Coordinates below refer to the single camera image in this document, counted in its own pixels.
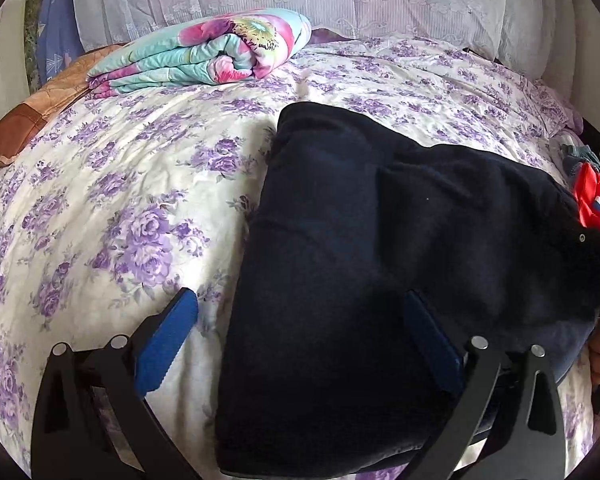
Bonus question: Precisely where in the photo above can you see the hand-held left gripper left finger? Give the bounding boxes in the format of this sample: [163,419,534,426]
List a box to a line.
[30,287,202,480]

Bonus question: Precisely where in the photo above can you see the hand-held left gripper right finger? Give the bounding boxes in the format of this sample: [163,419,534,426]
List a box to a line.
[402,290,567,480]

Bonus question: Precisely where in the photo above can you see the black pants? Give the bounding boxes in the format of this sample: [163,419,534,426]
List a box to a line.
[214,101,600,463]

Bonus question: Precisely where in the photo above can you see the red garment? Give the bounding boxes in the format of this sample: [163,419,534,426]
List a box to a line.
[572,162,600,235]

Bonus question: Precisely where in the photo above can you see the dark navy garment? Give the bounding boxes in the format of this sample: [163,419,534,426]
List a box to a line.
[550,317,599,382]

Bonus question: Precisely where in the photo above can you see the green sweatpants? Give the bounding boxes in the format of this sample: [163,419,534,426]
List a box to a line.
[560,144,600,177]

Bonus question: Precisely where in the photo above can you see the purple floral pillow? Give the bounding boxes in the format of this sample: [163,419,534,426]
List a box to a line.
[531,80,587,139]

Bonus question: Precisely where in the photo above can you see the purple floral bedspread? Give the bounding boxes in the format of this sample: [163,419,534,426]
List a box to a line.
[0,35,597,480]

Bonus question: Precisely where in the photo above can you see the brown quilted cloth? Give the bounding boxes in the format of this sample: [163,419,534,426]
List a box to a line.
[0,44,127,171]

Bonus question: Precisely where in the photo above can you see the folded teal pink floral quilt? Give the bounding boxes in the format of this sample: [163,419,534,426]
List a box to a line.
[87,7,313,99]

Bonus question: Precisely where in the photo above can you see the blue printed cloth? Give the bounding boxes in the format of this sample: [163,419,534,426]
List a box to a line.
[37,0,87,87]

